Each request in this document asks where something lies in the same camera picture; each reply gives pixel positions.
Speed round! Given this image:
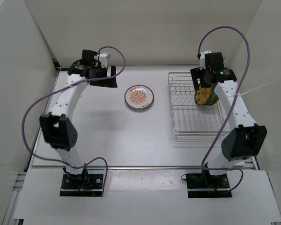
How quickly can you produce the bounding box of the teal blue patterned plate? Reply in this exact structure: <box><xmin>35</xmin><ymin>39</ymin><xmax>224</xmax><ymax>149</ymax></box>
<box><xmin>208</xmin><ymin>91</ymin><xmax>217</xmax><ymax>105</ymax></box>

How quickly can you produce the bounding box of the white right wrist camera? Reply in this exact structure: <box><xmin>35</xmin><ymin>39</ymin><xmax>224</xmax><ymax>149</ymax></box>
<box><xmin>197</xmin><ymin>50</ymin><xmax>212</xmax><ymax>70</ymax></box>

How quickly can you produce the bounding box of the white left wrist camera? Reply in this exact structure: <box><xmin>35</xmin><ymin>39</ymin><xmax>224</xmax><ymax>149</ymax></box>
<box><xmin>95</xmin><ymin>52</ymin><xmax>110</xmax><ymax>68</ymax></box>

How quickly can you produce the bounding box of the yellow brown rear plate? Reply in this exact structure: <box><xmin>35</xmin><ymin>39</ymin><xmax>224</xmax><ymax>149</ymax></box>
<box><xmin>213</xmin><ymin>95</ymin><xmax>219</xmax><ymax>104</ymax></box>

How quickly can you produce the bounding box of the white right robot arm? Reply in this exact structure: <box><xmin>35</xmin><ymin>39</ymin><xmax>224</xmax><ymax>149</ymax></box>
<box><xmin>191</xmin><ymin>51</ymin><xmax>267</xmax><ymax>188</ymax></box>

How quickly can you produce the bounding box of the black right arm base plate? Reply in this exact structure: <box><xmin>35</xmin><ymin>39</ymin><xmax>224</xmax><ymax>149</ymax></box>
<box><xmin>180</xmin><ymin>173</ymin><xmax>232</xmax><ymax>199</ymax></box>

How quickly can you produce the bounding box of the yellow patterned plate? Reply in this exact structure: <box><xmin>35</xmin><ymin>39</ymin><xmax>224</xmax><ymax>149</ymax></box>
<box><xmin>195</xmin><ymin>85</ymin><xmax>212</xmax><ymax>105</ymax></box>

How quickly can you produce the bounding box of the white zip tie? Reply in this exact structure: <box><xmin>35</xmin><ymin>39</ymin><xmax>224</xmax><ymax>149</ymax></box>
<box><xmin>232</xmin><ymin>78</ymin><xmax>281</xmax><ymax>97</ymax></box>

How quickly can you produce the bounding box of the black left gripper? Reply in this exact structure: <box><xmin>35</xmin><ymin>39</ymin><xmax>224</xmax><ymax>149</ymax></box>
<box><xmin>90</xmin><ymin>64</ymin><xmax>117</xmax><ymax>88</ymax></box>

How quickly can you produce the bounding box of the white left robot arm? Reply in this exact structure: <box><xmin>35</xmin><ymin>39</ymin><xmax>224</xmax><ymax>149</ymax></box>
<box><xmin>39</xmin><ymin>50</ymin><xmax>117</xmax><ymax>188</ymax></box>

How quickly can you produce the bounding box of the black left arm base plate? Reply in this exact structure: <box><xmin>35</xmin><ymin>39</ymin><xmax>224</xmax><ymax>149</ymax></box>
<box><xmin>59</xmin><ymin>172</ymin><xmax>104</xmax><ymax>197</ymax></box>

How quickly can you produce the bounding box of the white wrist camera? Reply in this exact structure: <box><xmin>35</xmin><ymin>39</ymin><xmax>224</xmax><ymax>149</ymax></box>
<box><xmin>197</xmin><ymin>50</ymin><xmax>212</xmax><ymax>70</ymax></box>
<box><xmin>95</xmin><ymin>52</ymin><xmax>110</xmax><ymax>68</ymax></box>

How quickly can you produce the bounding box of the white plate orange sunburst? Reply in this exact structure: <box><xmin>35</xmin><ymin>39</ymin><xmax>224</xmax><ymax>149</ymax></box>
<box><xmin>124</xmin><ymin>85</ymin><xmax>155</xmax><ymax>108</ymax></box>

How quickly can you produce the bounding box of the green rimmed white plate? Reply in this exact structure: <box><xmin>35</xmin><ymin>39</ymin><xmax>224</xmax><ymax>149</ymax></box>
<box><xmin>127</xmin><ymin>105</ymin><xmax>151</xmax><ymax>113</ymax></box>

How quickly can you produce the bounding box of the silver wire dish rack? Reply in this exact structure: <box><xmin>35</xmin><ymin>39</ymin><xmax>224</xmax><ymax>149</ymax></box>
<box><xmin>168</xmin><ymin>72</ymin><xmax>226</xmax><ymax>140</ymax></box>

